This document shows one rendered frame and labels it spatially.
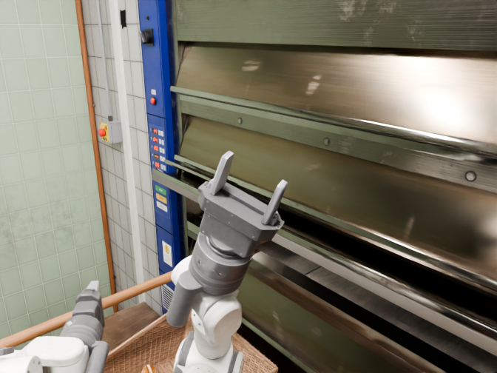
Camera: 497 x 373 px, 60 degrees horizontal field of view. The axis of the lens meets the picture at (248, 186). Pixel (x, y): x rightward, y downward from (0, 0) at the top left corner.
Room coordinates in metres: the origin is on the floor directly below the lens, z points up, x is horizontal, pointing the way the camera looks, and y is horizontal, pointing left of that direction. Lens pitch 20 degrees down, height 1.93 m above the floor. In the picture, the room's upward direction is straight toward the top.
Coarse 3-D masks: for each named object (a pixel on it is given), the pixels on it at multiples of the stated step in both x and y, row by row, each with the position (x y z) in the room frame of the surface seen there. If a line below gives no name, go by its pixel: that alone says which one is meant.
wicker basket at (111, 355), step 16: (160, 320) 1.50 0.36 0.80; (144, 336) 1.45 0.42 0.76; (160, 336) 1.49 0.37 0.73; (240, 336) 1.34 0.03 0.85; (112, 352) 1.36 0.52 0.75; (128, 352) 1.40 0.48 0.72; (144, 352) 1.45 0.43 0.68; (160, 352) 1.49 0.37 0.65; (176, 352) 1.53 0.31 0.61; (256, 352) 1.25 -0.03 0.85; (128, 368) 1.40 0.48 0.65; (160, 368) 1.46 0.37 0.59; (256, 368) 1.24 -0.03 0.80; (272, 368) 1.18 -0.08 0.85
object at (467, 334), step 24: (192, 192) 1.35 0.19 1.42; (288, 216) 1.22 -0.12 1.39; (288, 240) 1.01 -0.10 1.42; (312, 240) 1.03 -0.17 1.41; (336, 240) 1.05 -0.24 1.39; (336, 264) 0.88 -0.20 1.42; (384, 264) 0.92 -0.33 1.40; (408, 264) 0.94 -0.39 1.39; (384, 288) 0.79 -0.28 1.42; (432, 288) 0.81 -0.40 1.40; (456, 288) 0.83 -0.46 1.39; (432, 312) 0.70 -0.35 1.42; (480, 312) 0.72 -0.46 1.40; (480, 336) 0.64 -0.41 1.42
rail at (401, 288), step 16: (160, 176) 1.51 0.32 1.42; (304, 240) 0.97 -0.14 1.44; (336, 256) 0.89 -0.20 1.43; (368, 272) 0.82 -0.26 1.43; (400, 288) 0.76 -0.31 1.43; (432, 304) 0.71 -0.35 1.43; (448, 304) 0.70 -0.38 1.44; (464, 320) 0.66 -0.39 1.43; (480, 320) 0.65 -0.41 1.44; (496, 336) 0.62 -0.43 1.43
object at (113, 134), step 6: (102, 120) 2.12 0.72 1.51; (114, 120) 2.12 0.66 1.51; (102, 126) 2.08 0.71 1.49; (108, 126) 2.04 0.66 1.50; (114, 126) 2.05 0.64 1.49; (120, 126) 2.07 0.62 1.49; (108, 132) 2.04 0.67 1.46; (114, 132) 2.05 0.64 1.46; (120, 132) 2.07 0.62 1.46; (102, 138) 2.10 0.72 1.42; (108, 138) 2.04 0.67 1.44; (114, 138) 2.05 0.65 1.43; (120, 138) 2.07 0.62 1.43
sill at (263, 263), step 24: (264, 264) 1.29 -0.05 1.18; (288, 288) 1.20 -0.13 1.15; (312, 288) 1.15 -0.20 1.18; (336, 312) 1.05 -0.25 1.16; (360, 312) 1.03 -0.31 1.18; (384, 336) 0.93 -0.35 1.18; (408, 336) 0.93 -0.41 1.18; (408, 360) 0.87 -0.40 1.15; (432, 360) 0.84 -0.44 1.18; (456, 360) 0.84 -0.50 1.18
